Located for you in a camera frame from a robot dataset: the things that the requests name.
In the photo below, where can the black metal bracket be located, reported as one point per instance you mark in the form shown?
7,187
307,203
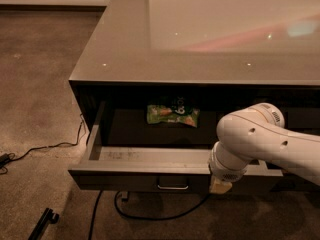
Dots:
48,217

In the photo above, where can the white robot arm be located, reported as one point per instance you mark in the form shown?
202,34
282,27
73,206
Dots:
258,133

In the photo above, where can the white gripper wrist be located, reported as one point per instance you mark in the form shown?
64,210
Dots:
226,174

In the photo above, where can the green snack bag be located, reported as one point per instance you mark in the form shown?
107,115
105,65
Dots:
174,112

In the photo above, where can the dark drawer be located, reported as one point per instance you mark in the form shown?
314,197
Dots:
124,153

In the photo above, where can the black power adapter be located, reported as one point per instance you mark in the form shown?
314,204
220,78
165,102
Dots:
4,159

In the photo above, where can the dark drawer cabinet glossy top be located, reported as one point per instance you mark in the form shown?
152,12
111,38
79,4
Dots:
216,55

